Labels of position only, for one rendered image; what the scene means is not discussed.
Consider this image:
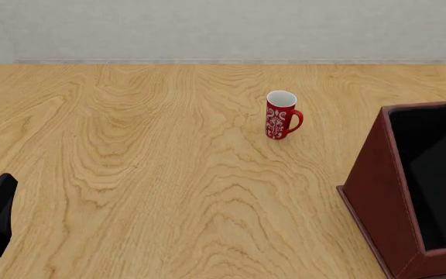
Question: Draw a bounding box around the red mug with white pattern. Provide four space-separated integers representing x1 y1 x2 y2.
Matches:
265 90 304 140

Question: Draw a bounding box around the red-brown desk caddy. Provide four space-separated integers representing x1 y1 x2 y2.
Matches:
336 98 446 279

